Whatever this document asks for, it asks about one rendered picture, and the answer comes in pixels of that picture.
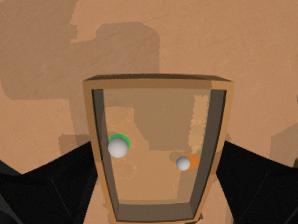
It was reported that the wooden ball tray with clear cover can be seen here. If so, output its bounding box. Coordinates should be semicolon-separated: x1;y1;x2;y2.
82;73;235;224

